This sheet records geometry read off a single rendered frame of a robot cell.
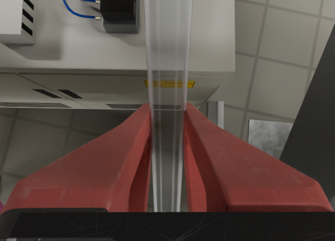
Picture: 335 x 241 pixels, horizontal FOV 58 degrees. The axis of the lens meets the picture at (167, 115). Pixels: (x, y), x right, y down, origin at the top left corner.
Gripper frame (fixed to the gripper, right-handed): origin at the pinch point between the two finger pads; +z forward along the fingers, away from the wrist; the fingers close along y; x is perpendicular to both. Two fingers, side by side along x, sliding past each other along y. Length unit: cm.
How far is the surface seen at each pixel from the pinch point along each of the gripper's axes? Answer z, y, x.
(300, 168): 3.8, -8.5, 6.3
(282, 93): 83, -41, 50
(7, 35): 31.4, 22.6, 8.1
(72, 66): 32.3, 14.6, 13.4
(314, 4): 105, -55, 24
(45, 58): 33.1, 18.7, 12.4
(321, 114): 3.8, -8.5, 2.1
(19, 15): 32.9, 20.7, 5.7
